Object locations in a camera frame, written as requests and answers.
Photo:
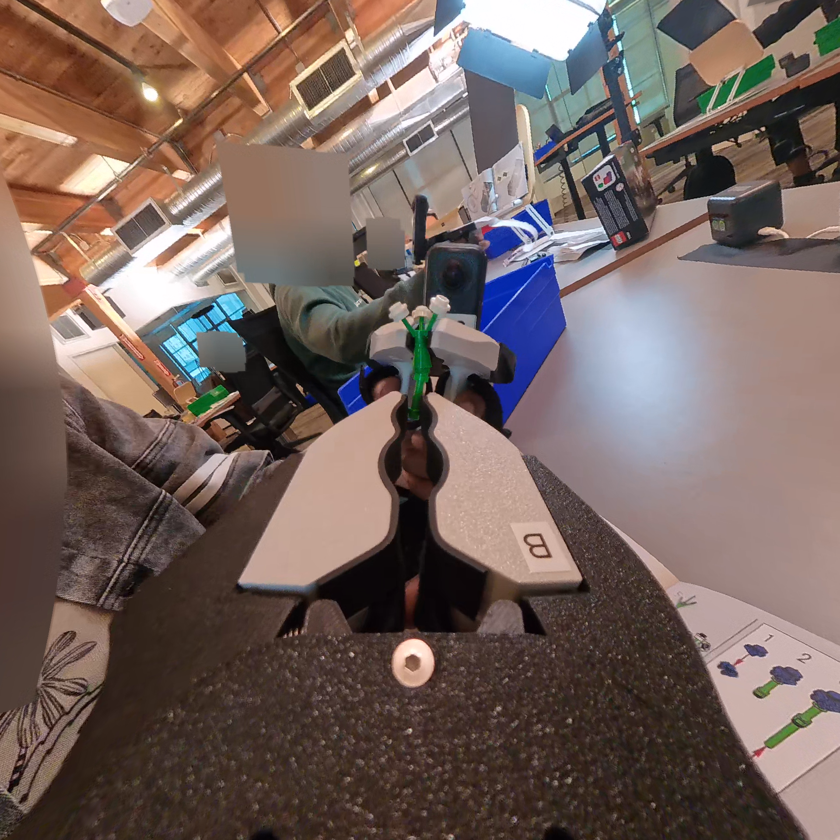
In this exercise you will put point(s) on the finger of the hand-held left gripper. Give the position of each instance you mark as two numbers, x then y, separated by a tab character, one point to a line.
394	344
463	348

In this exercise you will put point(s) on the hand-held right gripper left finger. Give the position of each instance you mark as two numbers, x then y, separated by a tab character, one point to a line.
334	505

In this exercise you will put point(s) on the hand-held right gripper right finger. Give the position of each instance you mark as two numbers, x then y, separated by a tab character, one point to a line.
485	499

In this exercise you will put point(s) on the green lego stem white flowers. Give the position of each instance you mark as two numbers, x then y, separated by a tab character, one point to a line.
420	358

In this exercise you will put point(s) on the blue plastic bin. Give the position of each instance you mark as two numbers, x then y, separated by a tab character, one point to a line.
525	308
528	226

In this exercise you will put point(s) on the person's left forearm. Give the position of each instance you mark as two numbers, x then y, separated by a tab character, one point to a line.
131	472

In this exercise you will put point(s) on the black lego box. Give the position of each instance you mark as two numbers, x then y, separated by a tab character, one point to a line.
617	203

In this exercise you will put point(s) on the green lego baseplates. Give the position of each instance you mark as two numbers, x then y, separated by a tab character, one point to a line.
735	85

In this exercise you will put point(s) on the lego instruction booklet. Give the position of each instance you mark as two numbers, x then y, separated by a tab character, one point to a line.
787	689

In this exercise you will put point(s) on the person's left hand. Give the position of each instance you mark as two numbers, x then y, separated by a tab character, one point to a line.
420	463

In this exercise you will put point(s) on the black mesh office chair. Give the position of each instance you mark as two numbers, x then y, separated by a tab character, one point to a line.
275	394

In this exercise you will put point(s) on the grey partition panel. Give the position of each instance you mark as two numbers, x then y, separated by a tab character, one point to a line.
492	121

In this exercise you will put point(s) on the green box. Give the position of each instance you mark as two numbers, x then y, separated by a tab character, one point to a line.
211	401

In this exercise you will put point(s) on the wooden edged desk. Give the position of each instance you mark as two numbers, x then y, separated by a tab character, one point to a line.
584	138
741	111

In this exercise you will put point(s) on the white air vent grille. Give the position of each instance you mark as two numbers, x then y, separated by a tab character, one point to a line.
141	226
325	79

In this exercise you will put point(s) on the black light stand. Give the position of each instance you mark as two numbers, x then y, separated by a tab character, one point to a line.
620	92

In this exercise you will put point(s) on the studio light panel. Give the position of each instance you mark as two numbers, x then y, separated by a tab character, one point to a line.
518	26

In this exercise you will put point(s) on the black power station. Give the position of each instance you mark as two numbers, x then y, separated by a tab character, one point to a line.
745	210

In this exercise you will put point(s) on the person's floral patterned pants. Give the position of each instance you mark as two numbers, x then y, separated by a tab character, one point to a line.
52	689

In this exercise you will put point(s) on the ceiling spot lamp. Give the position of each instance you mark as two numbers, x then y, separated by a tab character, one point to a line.
150	92

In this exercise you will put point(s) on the grey desk mat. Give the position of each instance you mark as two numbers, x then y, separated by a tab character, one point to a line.
807	253

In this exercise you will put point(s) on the silver ribbed air duct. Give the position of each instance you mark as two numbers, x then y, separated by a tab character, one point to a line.
275	124

